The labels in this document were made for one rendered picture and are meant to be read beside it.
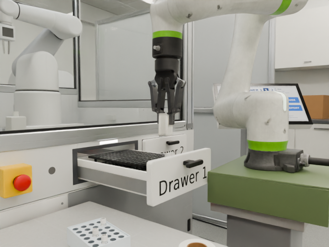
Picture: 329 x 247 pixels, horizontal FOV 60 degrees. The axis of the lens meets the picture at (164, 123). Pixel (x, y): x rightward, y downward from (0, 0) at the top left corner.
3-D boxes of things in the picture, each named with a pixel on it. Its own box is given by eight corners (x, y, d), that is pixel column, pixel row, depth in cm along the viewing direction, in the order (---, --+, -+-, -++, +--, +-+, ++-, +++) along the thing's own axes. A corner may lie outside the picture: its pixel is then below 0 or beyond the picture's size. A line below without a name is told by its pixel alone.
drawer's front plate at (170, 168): (210, 182, 91) (211, 148, 91) (152, 207, 69) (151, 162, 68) (205, 181, 92) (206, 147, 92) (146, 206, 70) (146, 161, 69)
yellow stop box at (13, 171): (34, 192, 73) (34, 164, 73) (5, 199, 68) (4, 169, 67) (25, 188, 77) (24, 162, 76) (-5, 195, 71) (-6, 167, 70)
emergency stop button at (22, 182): (32, 189, 71) (32, 173, 70) (16, 193, 67) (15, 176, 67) (26, 187, 72) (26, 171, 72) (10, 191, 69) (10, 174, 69)
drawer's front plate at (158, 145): (186, 157, 135) (186, 134, 134) (145, 167, 112) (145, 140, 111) (183, 157, 136) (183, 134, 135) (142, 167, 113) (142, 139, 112)
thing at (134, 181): (203, 177, 91) (203, 158, 91) (150, 198, 71) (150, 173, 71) (117, 162, 116) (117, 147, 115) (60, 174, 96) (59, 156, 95)
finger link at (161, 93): (161, 78, 87) (158, 77, 88) (157, 113, 89) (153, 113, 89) (169, 79, 90) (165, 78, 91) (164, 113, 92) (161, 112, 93)
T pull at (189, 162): (203, 164, 80) (203, 159, 80) (189, 168, 74) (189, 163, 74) (192, 162, 82) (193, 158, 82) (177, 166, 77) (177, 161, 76)
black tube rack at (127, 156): (175, 175, 93) (175, 155, 92) (138, 187, 79) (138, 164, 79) (127, 166, 107) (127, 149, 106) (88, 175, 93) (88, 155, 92)
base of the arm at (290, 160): (334, 168, 90) (335, 150, 89) (325, 179, 78) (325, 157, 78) (253, 160, 106) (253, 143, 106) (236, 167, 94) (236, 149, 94)
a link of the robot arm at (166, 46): (189, 41, 89) (165, 44, 95) (167, 34, 80) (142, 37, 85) (188, 61, 90) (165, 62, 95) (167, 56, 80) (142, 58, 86)
